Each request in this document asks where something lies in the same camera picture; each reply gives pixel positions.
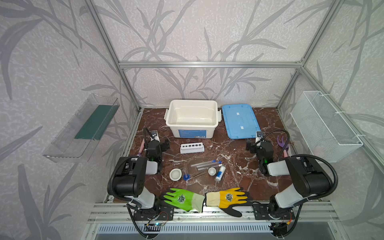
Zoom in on white wire mesh basket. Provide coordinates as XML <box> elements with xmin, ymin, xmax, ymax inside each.
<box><xmin>291</xmin><ymin>91</ymin><xmax>363</xmax><ymax>163</ymax></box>

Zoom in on wrapped white blue bandage roll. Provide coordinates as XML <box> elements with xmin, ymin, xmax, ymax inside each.
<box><xmin>215</xmin><ymin>166</ymin><xmax>226</xmax><ymax>182</ymax></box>

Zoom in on blue handled metal tweezers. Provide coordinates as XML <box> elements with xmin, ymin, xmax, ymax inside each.
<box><xmin>183</xmin><ymin>171</ymin><xmax>207</xmax><ymax>181</ymax></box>

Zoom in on small white crucible cup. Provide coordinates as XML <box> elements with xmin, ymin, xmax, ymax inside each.
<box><xmin>208</xmin><ymin>167</ymin><xmax>217</xmax><ymax>176</ymax></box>

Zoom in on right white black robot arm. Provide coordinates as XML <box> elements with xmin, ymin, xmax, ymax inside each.
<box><xmin>246</xmin><ymin>140</ymin><xmax>339</xmax><ymax>213</ymax></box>

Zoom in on purple rake pink handle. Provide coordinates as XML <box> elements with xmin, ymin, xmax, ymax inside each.
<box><xmin>277</xmin><ymin>136</ymin><xmax>289</xmax><ymax>158</ymax></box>

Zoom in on white test tube rack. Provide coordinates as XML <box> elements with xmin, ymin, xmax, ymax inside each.
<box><xmin>180</xmin><ymin>143</ymin><xmax>205</xmax><ymax>154</ymax></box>

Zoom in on purple scoop pink handle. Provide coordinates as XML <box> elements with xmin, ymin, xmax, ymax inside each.
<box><xmin>138</xmin><ymin>140</ymin><xmax>145</xmax><ymax>156</ymax></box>

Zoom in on blue plastic bin lid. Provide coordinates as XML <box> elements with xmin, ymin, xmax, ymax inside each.
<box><xmin>222</xmin><ymin>104</ymin><xmax>261</xmax><ymax>140</ymax></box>

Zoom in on white plastic storage bin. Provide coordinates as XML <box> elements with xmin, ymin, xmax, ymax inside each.
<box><xmin>164</xmin><ymin>100</ymin><xmax>222</xmax><ymax>139</ymax></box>

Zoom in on white shallow ceramic dish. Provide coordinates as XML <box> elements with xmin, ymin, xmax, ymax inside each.
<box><xmin>169</xmin><ymin>168</ymin><xmax>183</xmax><ymax>182</ymax></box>

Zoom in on white capped test tube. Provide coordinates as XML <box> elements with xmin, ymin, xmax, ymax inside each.
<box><xmin>197</xmin><ymin>164</ymin><xmax>222</xmax><ymax>171</ymax></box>

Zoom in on green work glove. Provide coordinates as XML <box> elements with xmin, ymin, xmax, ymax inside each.
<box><xmin>160</xmin><ymin>188</ymin><xmax>205</xmax><ymax>213</ymax></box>

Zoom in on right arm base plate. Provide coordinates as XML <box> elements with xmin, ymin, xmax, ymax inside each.
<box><xmin>252</xmin><ymin>203</ymin><xmax>296</xmax><ymax>221</ymax></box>

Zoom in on blue capped test tube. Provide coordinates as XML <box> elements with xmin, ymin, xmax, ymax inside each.
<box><xmin>191</xmin><ymin>160</ymin><xmax>218</xmax><ymax>168</ymax></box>

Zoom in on yellow work glove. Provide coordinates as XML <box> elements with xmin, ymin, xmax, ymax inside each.
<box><xmin>206</xmin><ymin>187</ymin><xmax>253</xmax><ymax>218</ymax></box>

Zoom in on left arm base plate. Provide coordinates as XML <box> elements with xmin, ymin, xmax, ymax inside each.
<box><xmin>133</xmin><ymin>205</ymin><xmax>175</xmax><ymax>221</ymax></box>

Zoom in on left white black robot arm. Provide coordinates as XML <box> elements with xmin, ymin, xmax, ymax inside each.
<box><xmin>107</xmin><ymin>140</ymin><xmax>170</xmax><ymax>213</ymax></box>

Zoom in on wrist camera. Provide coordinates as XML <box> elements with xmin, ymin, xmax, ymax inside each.
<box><xmin>150</xmin><ymin>130</ymin><xmax>160</xmax><ymax>142</ymax></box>
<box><xmin>255</xmin><ymin>131</ymin><xmax>264</xmax><ymax>144</ymax></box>

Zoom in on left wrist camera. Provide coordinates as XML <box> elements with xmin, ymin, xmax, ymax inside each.
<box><xmin>150</xmin><ymin>130</ymin><xmax>160</xmax><ymax>142</ymax></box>

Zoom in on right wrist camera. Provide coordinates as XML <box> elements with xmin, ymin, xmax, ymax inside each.
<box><xmin>255</xmin><ymin>131</ymin><xmax>264</xmax><ymax>144</ymax></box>

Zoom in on clear acrylic wall shelf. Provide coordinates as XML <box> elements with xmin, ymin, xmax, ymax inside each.
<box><xmin>43</xmin><ymin>94</ymin><xmax>120</xmax><ymax>163</ymax></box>

